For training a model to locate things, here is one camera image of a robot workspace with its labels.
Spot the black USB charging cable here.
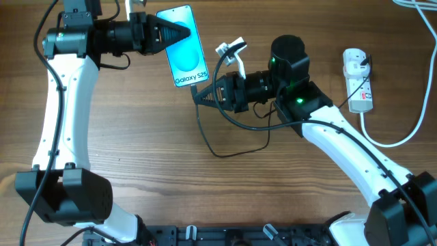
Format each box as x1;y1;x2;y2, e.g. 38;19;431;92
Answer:
190;54;373;159

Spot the Galaxy S25 smartphone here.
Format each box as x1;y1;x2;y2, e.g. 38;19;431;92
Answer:
156;5;209;87

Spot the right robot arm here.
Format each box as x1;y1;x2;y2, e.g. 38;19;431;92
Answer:
191;35;436;245

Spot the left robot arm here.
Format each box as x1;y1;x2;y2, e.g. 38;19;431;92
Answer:
15;1;191;245

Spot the white USB charger plug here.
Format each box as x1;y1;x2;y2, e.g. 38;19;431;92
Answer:
343;61;370;79

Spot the white power strip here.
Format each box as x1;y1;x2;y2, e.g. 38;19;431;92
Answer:
343;48;373;113

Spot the black right camera cable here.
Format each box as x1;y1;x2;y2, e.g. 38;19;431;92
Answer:
211;42;437;240

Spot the white power strip cord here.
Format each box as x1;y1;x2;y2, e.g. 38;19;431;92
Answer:
359;0;437;148

